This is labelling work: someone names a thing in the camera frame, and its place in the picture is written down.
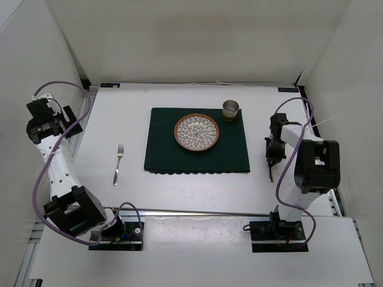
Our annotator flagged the silver fork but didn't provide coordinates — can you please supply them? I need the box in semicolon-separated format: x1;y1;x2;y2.
113;144;124;186

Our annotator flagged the dark green cloth napkin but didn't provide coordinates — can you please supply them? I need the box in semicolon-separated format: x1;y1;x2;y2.
144;108;250;175

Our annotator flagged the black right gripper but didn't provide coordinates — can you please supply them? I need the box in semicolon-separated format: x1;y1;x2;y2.
265;136;287;166

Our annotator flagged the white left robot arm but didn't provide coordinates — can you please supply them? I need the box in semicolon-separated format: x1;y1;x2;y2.
26;93;107;237

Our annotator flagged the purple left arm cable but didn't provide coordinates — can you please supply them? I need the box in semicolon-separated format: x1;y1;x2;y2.
32;80;145;251

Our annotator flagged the metal cup with cork base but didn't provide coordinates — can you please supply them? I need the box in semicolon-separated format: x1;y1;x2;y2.
222;99;239;122

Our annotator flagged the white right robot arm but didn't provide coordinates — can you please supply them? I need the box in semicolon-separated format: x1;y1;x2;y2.
265;113;341;239

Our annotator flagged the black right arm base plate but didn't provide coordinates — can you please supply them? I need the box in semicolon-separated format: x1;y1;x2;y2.
242;221;309;253

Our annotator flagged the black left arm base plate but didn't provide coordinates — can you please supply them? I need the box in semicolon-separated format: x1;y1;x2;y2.
88;210;145;251

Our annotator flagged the floral patterned ceramic plate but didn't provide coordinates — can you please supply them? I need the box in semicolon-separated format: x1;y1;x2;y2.
174;114;220;151

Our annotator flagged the silver table knife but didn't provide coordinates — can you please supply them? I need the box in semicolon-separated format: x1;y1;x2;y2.
268;163;273;183

